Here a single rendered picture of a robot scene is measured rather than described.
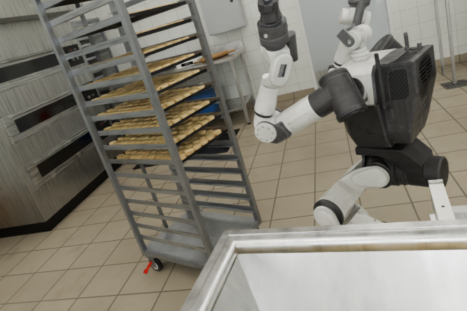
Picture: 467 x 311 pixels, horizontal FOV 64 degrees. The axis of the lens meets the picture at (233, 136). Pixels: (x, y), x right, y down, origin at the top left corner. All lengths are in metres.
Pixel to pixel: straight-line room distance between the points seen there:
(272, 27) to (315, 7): 4.09
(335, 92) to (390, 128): 0.27
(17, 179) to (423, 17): 4.78
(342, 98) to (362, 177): 0.43
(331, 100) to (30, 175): 3.01
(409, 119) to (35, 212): 3.26
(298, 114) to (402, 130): 0.34
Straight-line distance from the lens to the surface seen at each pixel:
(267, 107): 1.27
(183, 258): 2.32
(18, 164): 3.70
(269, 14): 1.10
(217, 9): 5.12
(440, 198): 0.93
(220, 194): 2.45
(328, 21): 5.22
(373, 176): 1.48
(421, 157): 1.46
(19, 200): 3.88
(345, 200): 1.66
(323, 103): 1.20
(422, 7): 5.33
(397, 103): 1.31
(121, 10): 1.73
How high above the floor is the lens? 1.40
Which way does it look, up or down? 18 degrees down
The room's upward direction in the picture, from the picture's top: 17 degrees counter-clockwise
